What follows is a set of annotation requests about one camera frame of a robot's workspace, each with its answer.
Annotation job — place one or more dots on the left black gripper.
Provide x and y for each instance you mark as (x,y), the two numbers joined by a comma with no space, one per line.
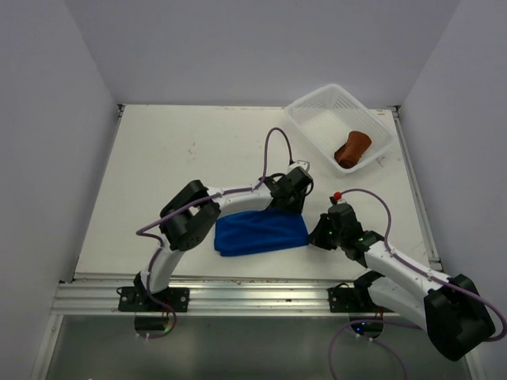
(298,204)

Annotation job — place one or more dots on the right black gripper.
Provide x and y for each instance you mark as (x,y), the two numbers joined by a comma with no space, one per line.
(316,237)

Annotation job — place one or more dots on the blue towel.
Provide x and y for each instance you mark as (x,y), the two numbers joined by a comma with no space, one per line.
(253,232)

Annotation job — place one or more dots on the brown orange towel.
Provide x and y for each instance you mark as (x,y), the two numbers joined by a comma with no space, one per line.
(349,154)

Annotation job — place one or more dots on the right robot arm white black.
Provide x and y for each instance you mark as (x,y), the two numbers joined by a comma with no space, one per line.
(446,308)

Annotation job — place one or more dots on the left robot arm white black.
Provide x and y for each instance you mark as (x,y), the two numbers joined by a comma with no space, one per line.
(187,219)

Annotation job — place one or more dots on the white plastic basket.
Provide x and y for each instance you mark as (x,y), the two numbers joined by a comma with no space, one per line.
(326,117)

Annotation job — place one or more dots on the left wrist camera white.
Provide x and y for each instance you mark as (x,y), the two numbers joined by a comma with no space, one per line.
(305,165)

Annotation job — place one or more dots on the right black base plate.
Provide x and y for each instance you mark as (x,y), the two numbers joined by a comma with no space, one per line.
(344,298)

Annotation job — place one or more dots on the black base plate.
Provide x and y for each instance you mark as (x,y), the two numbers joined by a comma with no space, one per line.
(344,298)
(177,298)

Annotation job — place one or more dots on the aluminium front rail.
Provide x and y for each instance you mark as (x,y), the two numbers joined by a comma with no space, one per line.
(210,297)

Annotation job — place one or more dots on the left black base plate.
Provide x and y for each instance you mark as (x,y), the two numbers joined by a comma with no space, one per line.
(177,298)

